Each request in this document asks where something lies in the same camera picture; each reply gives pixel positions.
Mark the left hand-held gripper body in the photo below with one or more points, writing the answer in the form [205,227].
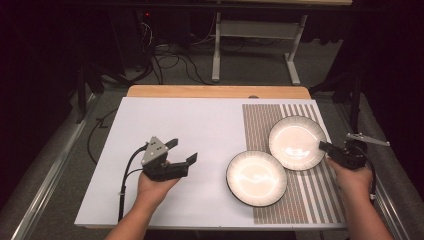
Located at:
[163,171]

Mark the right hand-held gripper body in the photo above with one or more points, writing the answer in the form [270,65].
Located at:
[353,155]

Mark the white plate dark rim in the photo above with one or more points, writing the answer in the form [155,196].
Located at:
[296,142]
[255,178]

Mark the person's left hand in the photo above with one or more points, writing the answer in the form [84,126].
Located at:
[151,191]

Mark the person's right hand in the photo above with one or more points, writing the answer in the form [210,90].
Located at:
[355,183]

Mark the black metal stand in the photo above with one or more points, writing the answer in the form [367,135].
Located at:
[83,90]
[355,96]

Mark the striped beige placemat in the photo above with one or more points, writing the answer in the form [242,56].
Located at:
[260,130]

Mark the dark computer tower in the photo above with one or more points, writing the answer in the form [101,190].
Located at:
[133,36]

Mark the aluminium rail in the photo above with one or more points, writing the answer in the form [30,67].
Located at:
[388,213]
[50,170]

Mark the white metal stand frame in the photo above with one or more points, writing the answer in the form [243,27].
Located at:
[260,29]

